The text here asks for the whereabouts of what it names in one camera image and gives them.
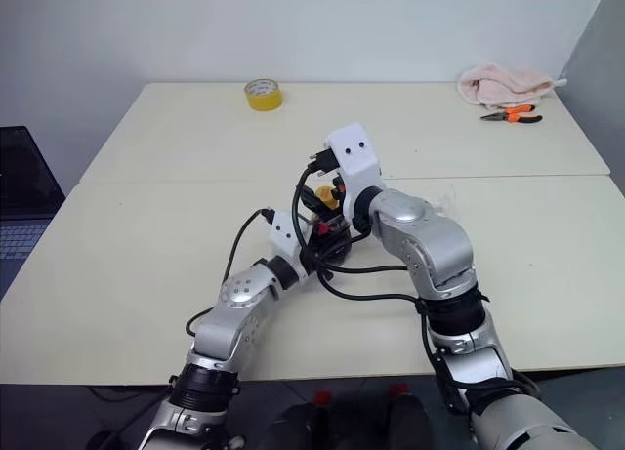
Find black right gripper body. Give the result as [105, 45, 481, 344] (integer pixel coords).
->
[330, 174, 349, 212]

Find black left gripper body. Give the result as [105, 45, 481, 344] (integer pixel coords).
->
[305, 219, 354, 268]

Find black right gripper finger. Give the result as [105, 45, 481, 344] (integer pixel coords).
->
[298, 185, 324, 213]

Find small yellow orange object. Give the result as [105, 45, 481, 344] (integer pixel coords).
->
[313, 185, 346, 226]

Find yellow tape roll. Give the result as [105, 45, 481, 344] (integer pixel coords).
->
[244, 78, 284, 112]

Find dark rounded shape red cap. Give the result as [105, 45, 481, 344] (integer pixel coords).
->
[383, 383, 434, 450]
[272, 389, 338, 450]

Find pink towel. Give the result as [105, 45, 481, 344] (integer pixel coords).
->
[456, 61, 569, 108]

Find dark open laptop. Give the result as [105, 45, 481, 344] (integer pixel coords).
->
[0, 125, 67, 303]

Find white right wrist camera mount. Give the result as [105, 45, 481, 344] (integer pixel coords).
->
[325, 122, 384, 224]

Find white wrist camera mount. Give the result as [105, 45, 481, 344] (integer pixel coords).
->
[267, 209, 313, 286]
[325, 122, 384, 224]

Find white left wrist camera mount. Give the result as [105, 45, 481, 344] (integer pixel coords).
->
[267, 209, 313, 286]

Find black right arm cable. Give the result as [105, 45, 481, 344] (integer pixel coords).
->
[291, 149, 543, 417]

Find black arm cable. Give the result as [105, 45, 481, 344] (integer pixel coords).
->
[184, 207, 274, 338]
[291, 149, 543, 417]

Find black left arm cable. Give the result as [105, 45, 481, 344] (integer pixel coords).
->
[184, 207, 274, 338]

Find orange handled pliers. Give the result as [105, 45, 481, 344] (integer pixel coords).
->
[479, 104, 544, 125]

